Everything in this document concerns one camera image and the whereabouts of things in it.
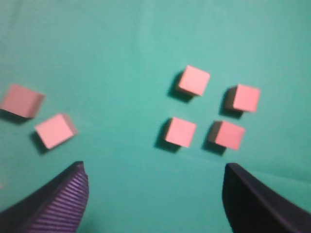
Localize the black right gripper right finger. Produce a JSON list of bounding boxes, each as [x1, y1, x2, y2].
[[222, 163, 311, 233]]

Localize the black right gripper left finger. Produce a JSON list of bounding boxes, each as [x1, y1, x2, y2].
[[0, 161, 89, 233]]

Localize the pink cube placed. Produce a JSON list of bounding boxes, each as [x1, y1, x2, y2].
[[35, 113, 77, 149], [0, 84, 45, 118]]

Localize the pink cube column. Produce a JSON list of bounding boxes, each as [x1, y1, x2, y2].
[[225, 84, 261, 113], [164, 117, 197, 148], [177, 65, 211, 96], [207, 121, 246, 150]]

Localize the green cloth backdrop and cover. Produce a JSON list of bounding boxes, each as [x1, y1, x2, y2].
[[0, 0, 311, 233]]

